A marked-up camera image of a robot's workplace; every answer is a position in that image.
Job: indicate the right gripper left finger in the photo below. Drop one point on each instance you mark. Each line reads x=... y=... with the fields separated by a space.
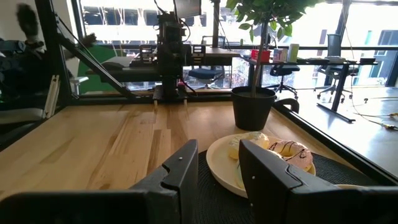
x=174 y=193

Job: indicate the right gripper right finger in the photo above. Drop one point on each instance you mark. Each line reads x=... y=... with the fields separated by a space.
x=280 y=199

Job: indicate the large pink striped donut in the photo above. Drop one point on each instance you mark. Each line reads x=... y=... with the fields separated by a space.
x=297 y=154

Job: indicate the large pale yellow donut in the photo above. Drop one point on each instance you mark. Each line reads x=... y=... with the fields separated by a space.
x=258 y=138

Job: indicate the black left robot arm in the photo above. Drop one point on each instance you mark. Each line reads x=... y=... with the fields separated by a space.
x=171 y=74

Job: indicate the black monitor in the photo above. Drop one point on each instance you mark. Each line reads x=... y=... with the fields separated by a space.
x=187 y=7

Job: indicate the black drawer organizer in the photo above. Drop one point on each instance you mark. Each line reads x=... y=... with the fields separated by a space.
x=147 y=54

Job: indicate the round black placemat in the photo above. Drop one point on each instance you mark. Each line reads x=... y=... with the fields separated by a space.
x=217 y=208

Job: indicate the blue office chair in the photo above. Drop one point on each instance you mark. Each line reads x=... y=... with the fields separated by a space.
x=205 y=73

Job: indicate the dark grey desk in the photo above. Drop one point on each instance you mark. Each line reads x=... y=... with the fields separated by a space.
x=140 y=74

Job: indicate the white plate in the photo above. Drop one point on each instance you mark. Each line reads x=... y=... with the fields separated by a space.
x=220 y=163

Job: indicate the beige plate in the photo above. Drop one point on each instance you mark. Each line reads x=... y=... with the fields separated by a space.
x=348 y=186

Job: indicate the green board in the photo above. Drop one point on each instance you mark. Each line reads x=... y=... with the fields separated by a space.
x=99 y=53

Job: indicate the black fluffy object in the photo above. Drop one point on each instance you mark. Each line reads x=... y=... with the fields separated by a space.
x=88 y=40
x=28 y=21

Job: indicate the red box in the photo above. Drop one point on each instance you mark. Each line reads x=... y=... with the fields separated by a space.
x=260 y=55

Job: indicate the black plant pot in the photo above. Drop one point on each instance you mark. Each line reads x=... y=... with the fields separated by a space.
x=252 y=109

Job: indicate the green leafy plant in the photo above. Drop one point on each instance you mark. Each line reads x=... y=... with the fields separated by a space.
x=267 y=12

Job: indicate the white box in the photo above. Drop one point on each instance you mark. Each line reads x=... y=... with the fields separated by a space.
x=280 y=55

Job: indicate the black office chair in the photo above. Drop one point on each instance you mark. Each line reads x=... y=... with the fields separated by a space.
x=283 y=70

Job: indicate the pale green cylinder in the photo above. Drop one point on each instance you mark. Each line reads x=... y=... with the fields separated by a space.
x=293 y=52

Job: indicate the pale slat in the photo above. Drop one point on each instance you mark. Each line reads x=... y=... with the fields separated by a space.
x=51 y=96

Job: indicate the long black desk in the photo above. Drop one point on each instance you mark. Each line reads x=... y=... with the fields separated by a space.
x=311 y=62

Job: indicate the grey office chair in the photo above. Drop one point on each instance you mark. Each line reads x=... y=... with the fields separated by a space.
x=334 y=46

